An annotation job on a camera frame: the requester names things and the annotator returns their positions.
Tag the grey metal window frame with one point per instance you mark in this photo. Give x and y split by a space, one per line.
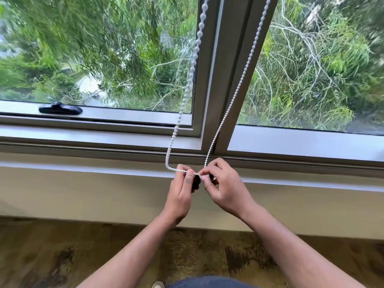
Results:
216 86

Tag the person's light shoe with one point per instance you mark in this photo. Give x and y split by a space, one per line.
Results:
158 285

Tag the person's dark blue trousers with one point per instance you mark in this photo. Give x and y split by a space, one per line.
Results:
210 282

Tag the person's right forearm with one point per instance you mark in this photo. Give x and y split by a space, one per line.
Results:
294 254

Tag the person's right thumb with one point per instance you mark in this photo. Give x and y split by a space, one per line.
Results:
210 171

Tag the person's left hand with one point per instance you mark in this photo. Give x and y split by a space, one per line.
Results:
178 197

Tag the person's right hand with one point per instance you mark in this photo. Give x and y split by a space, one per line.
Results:
229 191

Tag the green trees outside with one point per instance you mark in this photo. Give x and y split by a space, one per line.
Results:
90 41

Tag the person's left thumb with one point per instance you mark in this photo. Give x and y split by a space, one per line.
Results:
189 181

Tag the person's left forearm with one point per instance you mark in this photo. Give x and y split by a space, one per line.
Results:
132 254

